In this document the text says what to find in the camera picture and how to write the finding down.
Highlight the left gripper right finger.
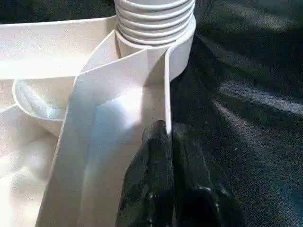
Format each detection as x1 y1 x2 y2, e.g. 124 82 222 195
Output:
172 123 242 227

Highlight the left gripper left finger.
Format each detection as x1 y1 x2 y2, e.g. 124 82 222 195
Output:
116 120 175 227

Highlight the white plastic table top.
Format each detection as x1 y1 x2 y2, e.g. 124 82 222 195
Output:
0 17 197 227

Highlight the white plastic table leg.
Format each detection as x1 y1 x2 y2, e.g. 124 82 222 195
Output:
114 0 197 49

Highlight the black mat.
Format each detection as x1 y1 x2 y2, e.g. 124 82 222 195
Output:
0 0 303 227

